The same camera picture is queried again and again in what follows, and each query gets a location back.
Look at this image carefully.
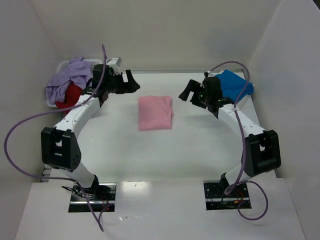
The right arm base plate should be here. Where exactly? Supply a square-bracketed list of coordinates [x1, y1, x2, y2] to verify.
[203, 181, 252, 211]

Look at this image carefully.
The purple t shirt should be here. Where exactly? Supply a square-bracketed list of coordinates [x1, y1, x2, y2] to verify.
[45, 56, 97, 106]

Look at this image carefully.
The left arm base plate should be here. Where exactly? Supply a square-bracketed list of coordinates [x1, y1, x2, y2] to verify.
[62, 183, 117, 213]

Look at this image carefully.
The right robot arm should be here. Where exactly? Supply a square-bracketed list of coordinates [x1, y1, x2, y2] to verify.
[179, 76, 281, 195]

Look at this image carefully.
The white folded t shirt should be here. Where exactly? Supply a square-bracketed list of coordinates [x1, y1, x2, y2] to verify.
[236, 95, 254, 111]

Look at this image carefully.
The white laundry basket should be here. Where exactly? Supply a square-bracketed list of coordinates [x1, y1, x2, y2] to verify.
[46, 57, 104, 109]

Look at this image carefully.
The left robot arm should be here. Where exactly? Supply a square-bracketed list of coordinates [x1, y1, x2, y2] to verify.
[41, 64, 140, 196]

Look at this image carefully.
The blue folded t shirt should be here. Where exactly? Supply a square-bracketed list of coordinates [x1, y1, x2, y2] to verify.
[215, 70, 247, 102]

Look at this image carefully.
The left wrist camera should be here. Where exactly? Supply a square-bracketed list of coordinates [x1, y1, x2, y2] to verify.
[106, 56, 123, 72]

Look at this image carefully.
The pink t shirt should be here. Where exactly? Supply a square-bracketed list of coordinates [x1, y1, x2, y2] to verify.
[138, 95, 174, 131]

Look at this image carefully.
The red t shirt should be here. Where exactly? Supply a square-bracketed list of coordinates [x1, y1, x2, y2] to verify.
[55, 83, 83, 109]

